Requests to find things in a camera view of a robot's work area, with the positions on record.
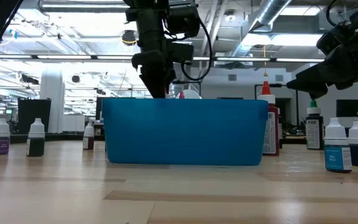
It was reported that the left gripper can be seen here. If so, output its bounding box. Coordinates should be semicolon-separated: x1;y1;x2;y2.
125;6;196;99

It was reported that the tall green-capped food coloring bottle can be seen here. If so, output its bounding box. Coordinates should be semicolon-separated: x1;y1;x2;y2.
305;99;325;151

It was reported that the small blue-label food coloring bottle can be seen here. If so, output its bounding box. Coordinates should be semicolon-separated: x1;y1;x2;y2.
324;117;353;174

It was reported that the small maroon food coloring bottle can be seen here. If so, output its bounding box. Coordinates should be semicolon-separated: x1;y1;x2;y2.
82;123;95;151

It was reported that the small green food coloring bottle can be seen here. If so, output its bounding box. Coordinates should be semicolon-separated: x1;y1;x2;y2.
25;118;46;157

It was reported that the black monitor on arm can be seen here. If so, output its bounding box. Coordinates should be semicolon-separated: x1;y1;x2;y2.
336;99;358;118

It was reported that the white cylinder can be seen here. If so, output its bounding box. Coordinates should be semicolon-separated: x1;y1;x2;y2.
175;89;203;100

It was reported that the blue plastic bin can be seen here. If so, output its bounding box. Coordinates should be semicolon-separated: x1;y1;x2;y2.
101;97;269;166

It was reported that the long ceiling light strip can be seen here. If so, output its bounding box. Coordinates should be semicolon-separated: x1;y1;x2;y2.
0;54;326;63

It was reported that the white square pillar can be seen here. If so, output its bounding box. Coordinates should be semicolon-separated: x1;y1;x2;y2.
39;68;65;134

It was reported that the black cabinet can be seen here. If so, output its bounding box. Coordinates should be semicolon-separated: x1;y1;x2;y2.
17;98;52;134

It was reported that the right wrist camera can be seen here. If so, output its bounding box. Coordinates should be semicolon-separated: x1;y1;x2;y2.
317;20;352;57

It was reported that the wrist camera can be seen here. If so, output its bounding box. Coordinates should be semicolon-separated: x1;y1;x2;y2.
166;0;201;40
317;20;352;57

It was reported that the black rectangular stand frame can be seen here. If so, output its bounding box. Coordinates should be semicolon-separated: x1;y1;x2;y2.
254;83;300;125

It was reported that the round black overhead camera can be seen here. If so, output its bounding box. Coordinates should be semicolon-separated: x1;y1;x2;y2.
121;29;138;47

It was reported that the yellow hanging cord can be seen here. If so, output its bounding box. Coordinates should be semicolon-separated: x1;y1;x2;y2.
262;45;268;78

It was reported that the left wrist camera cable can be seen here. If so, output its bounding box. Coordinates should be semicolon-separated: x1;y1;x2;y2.
180;17;213;82

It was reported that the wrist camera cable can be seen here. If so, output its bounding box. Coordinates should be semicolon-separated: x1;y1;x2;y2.
180;17;213;82
326;0;343;28

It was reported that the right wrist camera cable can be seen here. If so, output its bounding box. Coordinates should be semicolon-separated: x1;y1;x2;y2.
326;0;343;28

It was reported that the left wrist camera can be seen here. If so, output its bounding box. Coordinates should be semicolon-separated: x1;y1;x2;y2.
166;0;201;40

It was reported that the slanted silver spiral duct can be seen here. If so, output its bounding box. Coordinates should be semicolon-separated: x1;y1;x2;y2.
230;0;293;60

